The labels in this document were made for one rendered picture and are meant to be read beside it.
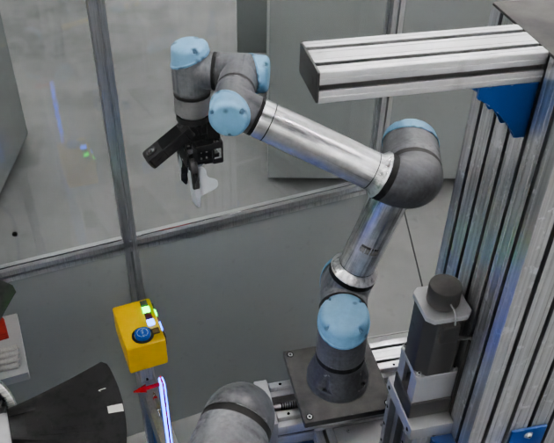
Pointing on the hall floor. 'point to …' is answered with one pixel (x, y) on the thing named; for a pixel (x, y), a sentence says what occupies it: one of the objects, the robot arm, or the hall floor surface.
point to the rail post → (146, 422)
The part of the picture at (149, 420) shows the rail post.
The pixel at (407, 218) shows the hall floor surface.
